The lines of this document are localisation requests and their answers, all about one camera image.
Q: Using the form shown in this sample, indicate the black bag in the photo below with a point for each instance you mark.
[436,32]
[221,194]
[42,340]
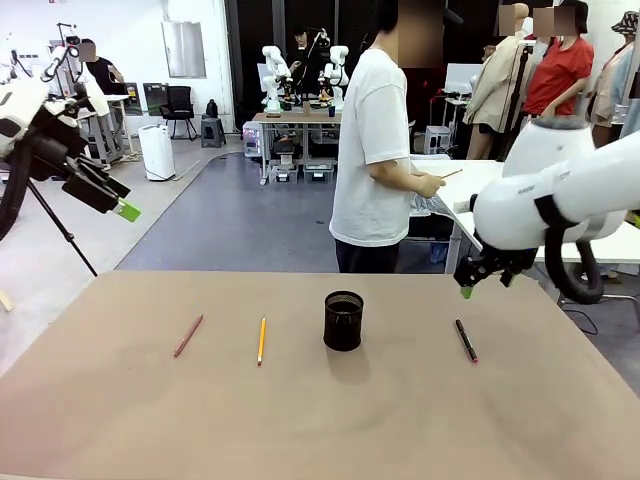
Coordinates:
[212,109]

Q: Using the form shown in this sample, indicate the white background robot with frame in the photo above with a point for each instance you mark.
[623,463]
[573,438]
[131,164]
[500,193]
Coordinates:
[62,57]

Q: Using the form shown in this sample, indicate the grey storage box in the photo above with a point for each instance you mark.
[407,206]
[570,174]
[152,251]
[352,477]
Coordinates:
[284,175]
[318,173]

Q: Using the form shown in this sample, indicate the white board panel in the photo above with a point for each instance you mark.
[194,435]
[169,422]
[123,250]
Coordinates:
[457,77]

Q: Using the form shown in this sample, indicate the black stand beside mannequin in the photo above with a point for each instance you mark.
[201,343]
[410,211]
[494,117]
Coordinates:
[520,80]

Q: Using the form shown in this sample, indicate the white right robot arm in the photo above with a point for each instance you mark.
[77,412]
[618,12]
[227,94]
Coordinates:
[550,195]

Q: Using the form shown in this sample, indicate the background work desk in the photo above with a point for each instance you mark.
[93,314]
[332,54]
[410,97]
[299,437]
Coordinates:
[112,102]

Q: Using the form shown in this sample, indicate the dark-clothed person behind robots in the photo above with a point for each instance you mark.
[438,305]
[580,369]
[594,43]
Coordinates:
[301,42]

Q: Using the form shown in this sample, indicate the small wooden piece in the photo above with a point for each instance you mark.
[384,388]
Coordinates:
[5,301]

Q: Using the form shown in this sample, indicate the black marker with red cap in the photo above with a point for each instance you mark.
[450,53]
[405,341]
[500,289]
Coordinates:
[465,340]

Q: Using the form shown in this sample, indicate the mannequin in beige coat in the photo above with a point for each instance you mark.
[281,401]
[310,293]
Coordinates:
[492,85]

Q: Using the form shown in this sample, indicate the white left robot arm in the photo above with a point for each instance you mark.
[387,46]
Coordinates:
[20,110]

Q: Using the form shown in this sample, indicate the black office chair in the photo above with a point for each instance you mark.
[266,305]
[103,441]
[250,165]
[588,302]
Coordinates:
[178,102]

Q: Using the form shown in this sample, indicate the black camera tripod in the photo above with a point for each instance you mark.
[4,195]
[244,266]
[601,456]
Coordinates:
[65,232]

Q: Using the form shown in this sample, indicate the grey plastic stool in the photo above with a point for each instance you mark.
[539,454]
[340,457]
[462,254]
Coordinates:
[213,132]

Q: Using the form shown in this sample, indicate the mannequin with bucket hat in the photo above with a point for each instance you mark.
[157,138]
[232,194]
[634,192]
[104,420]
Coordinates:
[612,85]

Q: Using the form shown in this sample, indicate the yellow pencil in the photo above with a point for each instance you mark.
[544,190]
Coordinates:
[261,340]

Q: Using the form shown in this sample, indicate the white plastic crate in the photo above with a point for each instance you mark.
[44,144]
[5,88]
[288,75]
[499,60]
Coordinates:
[439,139]

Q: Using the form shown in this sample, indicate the computer case with coloured lights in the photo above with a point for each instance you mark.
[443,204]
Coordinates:
[252,140]

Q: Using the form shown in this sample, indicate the person in black t-shirt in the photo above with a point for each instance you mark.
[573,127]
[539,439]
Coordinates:
[102,75]

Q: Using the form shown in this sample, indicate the person in red shirt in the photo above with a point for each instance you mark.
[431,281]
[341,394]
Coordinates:
[560,75]

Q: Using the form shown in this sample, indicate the grey wall cabinet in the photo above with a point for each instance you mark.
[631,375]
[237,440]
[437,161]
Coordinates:
[183,50]

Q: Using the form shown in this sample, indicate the white side table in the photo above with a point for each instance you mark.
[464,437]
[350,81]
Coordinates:
[480,167]

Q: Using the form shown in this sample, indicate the reddish brown pencil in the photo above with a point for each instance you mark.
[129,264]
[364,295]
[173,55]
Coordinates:
[188,335]

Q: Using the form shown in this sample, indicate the silver crumpled fabric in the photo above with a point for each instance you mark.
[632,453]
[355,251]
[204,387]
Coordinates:
[425,205]

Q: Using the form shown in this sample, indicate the wooden-top background table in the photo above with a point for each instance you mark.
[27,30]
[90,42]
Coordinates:
[280,118]

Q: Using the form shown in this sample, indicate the person's right hand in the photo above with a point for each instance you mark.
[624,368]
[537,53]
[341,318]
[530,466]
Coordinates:
[431,185]

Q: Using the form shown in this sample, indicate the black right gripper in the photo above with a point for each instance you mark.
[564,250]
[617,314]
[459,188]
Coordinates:
[492,262]

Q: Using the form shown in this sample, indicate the black mesh pen holder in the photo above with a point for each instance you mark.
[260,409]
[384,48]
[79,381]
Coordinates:
[344,330]

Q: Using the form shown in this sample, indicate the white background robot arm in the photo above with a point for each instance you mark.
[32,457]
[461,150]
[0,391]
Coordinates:
[272,55]
[337,55]

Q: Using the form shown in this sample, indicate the dark framed board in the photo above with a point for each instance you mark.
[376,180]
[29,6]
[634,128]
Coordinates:
[155,100]

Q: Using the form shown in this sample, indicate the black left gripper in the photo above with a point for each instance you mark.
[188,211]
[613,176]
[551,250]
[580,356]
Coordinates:
[55,155]

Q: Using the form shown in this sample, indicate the white air purifier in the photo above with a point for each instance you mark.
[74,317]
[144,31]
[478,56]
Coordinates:
[156,152]

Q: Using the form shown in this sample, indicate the person in white t-shirt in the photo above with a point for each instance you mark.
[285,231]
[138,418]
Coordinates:
[370,150]

